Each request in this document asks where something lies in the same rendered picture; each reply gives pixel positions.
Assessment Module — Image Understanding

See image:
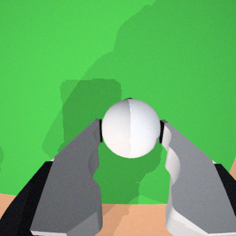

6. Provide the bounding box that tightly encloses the green turf mat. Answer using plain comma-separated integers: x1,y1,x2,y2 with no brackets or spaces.
0,0,236,205

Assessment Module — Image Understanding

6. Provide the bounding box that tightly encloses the white ball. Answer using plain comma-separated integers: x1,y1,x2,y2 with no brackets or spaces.
102,98,161,158

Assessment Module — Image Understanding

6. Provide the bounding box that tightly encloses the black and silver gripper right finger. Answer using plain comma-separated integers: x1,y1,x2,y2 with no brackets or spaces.
159,119,236,236

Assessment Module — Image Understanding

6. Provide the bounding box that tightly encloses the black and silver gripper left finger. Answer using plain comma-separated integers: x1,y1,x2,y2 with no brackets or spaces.
0,118,103,236

